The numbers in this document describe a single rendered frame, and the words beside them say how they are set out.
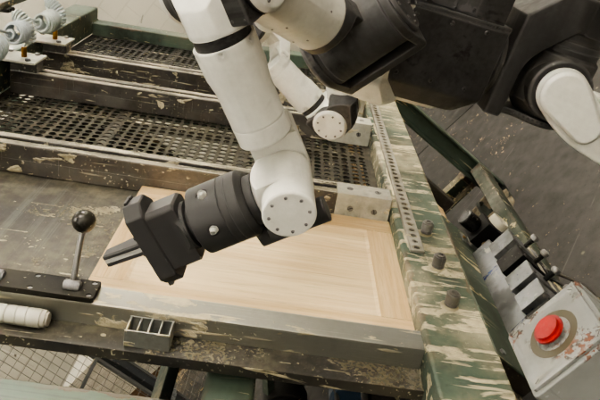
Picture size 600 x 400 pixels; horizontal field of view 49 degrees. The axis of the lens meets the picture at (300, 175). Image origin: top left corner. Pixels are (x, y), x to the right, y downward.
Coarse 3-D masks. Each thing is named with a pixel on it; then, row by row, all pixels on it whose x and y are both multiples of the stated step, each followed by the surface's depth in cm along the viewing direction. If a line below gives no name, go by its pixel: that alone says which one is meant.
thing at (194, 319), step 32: (64, 320) 104; (96, 320) 104; (128, 320) 104; (192, 320) 103; (224, 320) 104; (256, 320) 105; (288, 320) 107; (320, 320) 108; (320, 352) 106; (352, 352) 105; (384, 352) 105; (416, 352) 105
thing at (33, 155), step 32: (0, 160) 146; (32, 160) 146; (64, 160) 146; (96, 160) 146; (128, 160) 146; (160, 160) 150; (192, 160) 152; (320, 192) 148; (352, 192) 149; (384, 192) 152
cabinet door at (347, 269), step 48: (144, 192) 145; (288, 240) 136; (336, 240) 139; (384, 240) 142; (144, 288) 112; (192, 288) 115; (240, 288) 117; (288, 288) 119; (336, 288) 122; (384, 288) 124
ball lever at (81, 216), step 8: (80, 216) 104; (88, 216) 104; (72, 224) 104; (80, 224) 104; (88, 224) 104; (80, 232) 105; (80, 240) 105; (80, 248) 105; (80, 256) 105; (72, 272) 104; (64, 280) 104; (72, 280) 104; (80, 280) 105; (64, 288) 103; (72, 288) 103
